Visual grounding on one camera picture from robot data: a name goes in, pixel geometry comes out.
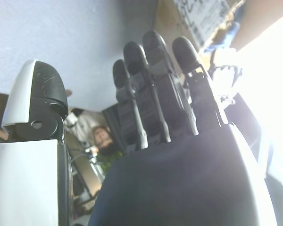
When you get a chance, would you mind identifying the blue cable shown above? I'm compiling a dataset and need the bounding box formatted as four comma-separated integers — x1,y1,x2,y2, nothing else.
199,21,241,54

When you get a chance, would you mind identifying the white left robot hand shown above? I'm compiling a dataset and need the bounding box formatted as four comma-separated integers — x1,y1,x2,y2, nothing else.
0,30,278,226

